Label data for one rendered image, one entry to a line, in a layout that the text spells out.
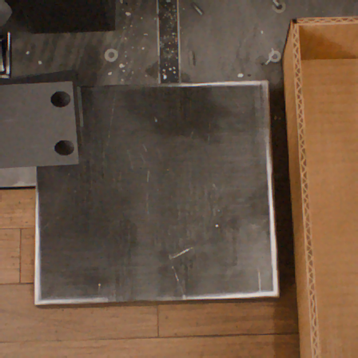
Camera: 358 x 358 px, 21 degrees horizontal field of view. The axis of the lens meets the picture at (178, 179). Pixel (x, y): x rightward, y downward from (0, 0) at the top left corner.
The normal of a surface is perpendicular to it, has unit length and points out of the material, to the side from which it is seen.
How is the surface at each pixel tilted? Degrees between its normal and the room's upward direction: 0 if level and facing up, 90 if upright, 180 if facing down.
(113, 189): 0
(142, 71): 0
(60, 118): 31
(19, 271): 0
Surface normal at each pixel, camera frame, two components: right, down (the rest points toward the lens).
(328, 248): -0.01, -0.25
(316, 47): 0.03, 0.97
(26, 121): 0.04, 0.27
